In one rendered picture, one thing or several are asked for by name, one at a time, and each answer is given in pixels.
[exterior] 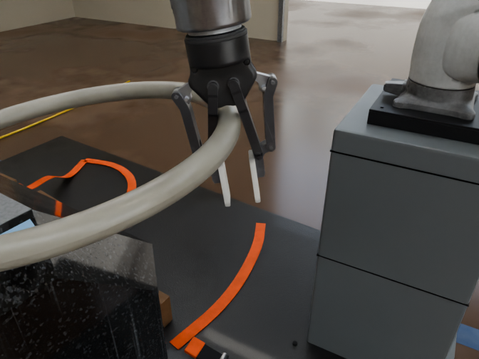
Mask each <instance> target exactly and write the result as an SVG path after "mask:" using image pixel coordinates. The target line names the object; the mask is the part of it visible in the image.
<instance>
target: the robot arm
mask: <svg viewBox="0 0 479 359"><path fill-rule="evenodd" d="M170 5H171V9H172V10H173V14H174V18H175V24H176V29H177V30H178V31H179V32H183V33H188V34H187V35H186V36H185V38H184V41H185V47H186V51H187V58H188V62H189V66H190V77H189V79H188V82H187V83H186V84H184V85H183V86H181V87H176V88H174V91H173V92H172V95H171V98H172V100H173V101H174V103H175V104H176V106H177V107H178V108H179V110H180V112H181V116H182V120H183V122H184V126H185V130H186V133H187V137H188V140H189V143H190V147H191V150H192V153H194V152H195V151H197V150H198V149H199V148H200V147H201V146H202V141H201V138H200V134H199V130H198V127H197V123H196V119H195V115H194V112H193V109H192V104H191V102H190V101H191V100H192V94H191V91H192V90H193V91H194V92H196V93H197V94H198V95H199V96H200V97H201V98H202V99H203V100H204V101H205V102H206V103H207V104H208V139H209V138H210V136H211V135H212V133H213V132H214V131H215V128H216V127H217V119H218V108H222V107H224V106H226V105H231V106H235V105H236V107H237V110H238V113H239V115H240V117H241V120H242V124H243V125H244V129H245V132H246V134H247V137H248V140H249V143H250V146H251V148H252V149H251V150H249V151H248V153H249V164H250V169H251V175H252V184H253V189H254V198H255V202H256V203H258V202H261V201H260V194H259V185H258V179H257V178H258V177H264V175H265V170H264V159H263V157H264V154H265V153H267V152H273V151H274V150H275V148H276V144H275V128H274V98H273V97H274V92H275V90H276V87H277V78H276V76H275V74H273V73H269V74H266V73H260V72H258V71H257V70H256V68H255V67H254V65H253V64H252V61H251V55H250V49H249V39H248V33H247V28H245V26H243V25H242V24H243V23H245V22H247V21H249V20H250V19H251V16H252V13H251V7H250V1H249V0H170ZM255 81H257V82H258V83H259V89H260V90H261V91H262V97H263V110H264V134H265V140H263V141H261V142H260V140H259V137H258V134H257V131H256V128H255V126H254V122H253V119H252V116H251V113H250V111H249V107H248V104H247V100H246V97H247V94H248V92H249V91H250V89H251V87H252V85H253V84H254V82H255ZM385 83H386V84H385V85H384V87H383V91H385V92H387V93H392V94H394V95H398V97H397V98H396V99H394V100H393V107H395V108H404V109H412V110H419V111H423V112H428V113H435V114H440V115H447V116H452V117H456V118H460V119H464V120H474V118H475V111H474V109H473V107H474V102H475V100H477V98H478V93H477V92H475V87H476V83H479V0H431V2H430V4H429V5H428V7H427V9H426V11H425V13H424V15H423V17H422V19H421V22H420V25H419V27H418V32H417V34H416V39H415V43H414V46H413V52H412V56H411V65H410V71H409V75H408V80H406V79H405V81H386V82H385ZM212 181H213V182H214V183H221V186H222V193H223V197H224V201H225V206H226V207H229V206H230V189H229V185H228V180H227V173H226V169H225V162H223V163H222V165H221V166H220V167H219V168H218V169H217V170H216V171H215V172H214V173H213V174H212Z"/></svg>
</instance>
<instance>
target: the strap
mask: <svg viewBox="0 0 479 359"><path fill-rule="evenodd" d="M87 162H88V163H93V164H98V165H105V166H109V167H112V168H114V169H116V170H117V171H119V172H121V173H122V174H123V175H124V176H125V178H126V179H127V182H128V190H127V192H129V191H131V190H133V189H135V188H136V181H135V178H134V176H133V174H132V173H131V172H130V171H129V170H127V169H126V168H124V167H123V166H121V165H118V164H116V163H114V162H108V161H104V160H94V159H89V158H87V159H85V160H81V161H80V162H79V163H78V164H77V165H76V166H75V167H74V168H73V169H72V170H71V171H70V172H69V173H68V174H66V175H64V176H62V177H63V178H69V177H72V176H74V175H75V174H76V173H77V172H78V171H79V170H80V169H81V168H82V167H83V166H84V165H85V163H87ZM54 177H57V176H45V177H42V178H41V179H39V180H37V181H35V182H34V183H33V184H30V185H29V186H27V187H28V188H30V189H34V188H36V187H38V186H39V185H41V184H43V183H44V182H46V181H48V180H49V179H52V178H54ZM265 225H266V224H263V223H256V228H255V233H254V241H253V243H252V246H251V249H250V250H249V253H248V255H247V258H246V259H245V261H244V263H243V265H242V267H241V269H240V270H239V272H238V274H237V275H236V276H235V279H234V280H233V281H232V283H231V284H230V285H229V287H228V288H227V290H226V291H225V292H224V293H223V294H222V295H221V296H220V298H219V299H218V300H217V301H216V302H215V303H214V304H213V305H212V306H211V307H210V308H209V309H208V310H207V311H206V312H205V313H203V314H202V315H201V316H200V317H199V318H198V319H197V320H196V321H194V322H193V323H192V324H190V325H189V326H188V327H187V328H186V329H185V330H183V331H182V332H181V333H180V334H178V335H177V336H176V337H175V338H173V339H172V340H171V341H170V343H171V344H172V345H174V346H175V347H176V348H177V349H178V350H179V349H181V347H183V346H184V345H185V344H186V343H187V342H188V341H189V340H191V339H192V338H193V337H194V336H195V335H197V334H198V333H199V332H200V331H201V330H202V329H203V328H204V327H206V326H207V325H208V324H209V323H211V322H212V321H213V320H214V319H215V318H216V317H217V316H218V315H219V314H220V313H221V312H222V311H223V310H224V309H225V308H226V307H227V305H228V304H229V303H230V302H231V300H232V299H233V298H234V297H235V296H236V295H237V293H238V292H239V290H240V289H241V287H242V286H243V284H244V283H245V281H246V280H247V278H248V276H249V274H250V272H251V270H252V269H253V267H254V265H255V263H256V260H257V258H258V256H259V253H260V251H261V249H262V245H263V242H264V233H265Z"/></svg>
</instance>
